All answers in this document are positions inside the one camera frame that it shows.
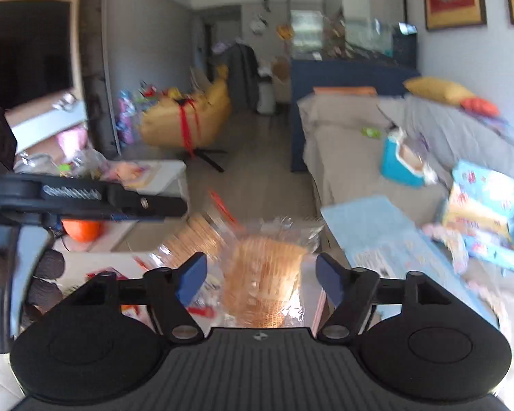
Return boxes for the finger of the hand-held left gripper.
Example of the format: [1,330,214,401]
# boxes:
[105,182,190,224]

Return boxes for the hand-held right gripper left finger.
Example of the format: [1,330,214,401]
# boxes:
[71,252,208,343]

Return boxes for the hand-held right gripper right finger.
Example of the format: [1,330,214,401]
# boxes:
[316,252,444,343]

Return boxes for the clear packet of sliced bread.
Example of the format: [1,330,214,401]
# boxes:
[158,188,245,275]

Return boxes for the clear bag of golden bread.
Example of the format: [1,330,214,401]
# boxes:
[214,217,327,330]

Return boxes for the person's left hand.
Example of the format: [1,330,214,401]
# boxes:
[0,246,66,324]

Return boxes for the orange pumpkin container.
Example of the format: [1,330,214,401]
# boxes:
[62,219,102,243]

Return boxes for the light blue labelled card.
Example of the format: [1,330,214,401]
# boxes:
[321,195,498,330]

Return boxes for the yellow lounge chair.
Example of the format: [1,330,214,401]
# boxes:
[140,65,233,172]

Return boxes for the red ribbon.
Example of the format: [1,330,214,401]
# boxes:
[175,98,203,157]

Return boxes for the colourful toy bottle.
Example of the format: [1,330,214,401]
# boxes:
[118,90,138,144]

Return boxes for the white small device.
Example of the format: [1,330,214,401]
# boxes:
[51,93,76,112]

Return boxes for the beige sofa cover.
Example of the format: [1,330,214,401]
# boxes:
[297,94,451,219]

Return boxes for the teal toy machine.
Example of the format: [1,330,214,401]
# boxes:
[380,127,438,188]

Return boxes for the black television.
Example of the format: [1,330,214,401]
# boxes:
[0,0,75,109]

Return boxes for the white bin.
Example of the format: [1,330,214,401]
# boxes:
[257,81,277,115]

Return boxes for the dark jacket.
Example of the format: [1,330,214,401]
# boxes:
[210,42,260,114]

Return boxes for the colourful toy box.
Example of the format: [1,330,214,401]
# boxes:
[441,160,514,271]

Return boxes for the grey sofa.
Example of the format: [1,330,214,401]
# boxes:
[297,90,514,395]

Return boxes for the orange flat cushion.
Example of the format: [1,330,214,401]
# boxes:
[313,86,378,97]

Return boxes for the blue partition cabinet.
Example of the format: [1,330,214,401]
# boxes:
[289,58,421,173]

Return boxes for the yellow pillow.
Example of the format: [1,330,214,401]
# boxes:
[403,77,476,106]

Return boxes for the orange pillow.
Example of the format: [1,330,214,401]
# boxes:
[460,98,500,116]

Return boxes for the glass fish tank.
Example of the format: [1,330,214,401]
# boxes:
[343,0,419,59]

